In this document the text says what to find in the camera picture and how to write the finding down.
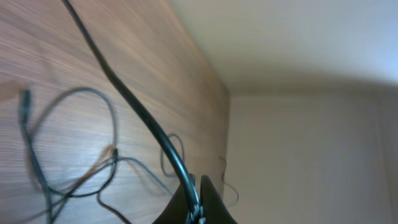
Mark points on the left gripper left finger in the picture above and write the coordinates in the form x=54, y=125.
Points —
x=177, y=211

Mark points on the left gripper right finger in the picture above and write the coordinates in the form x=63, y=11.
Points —
x=214, y=210

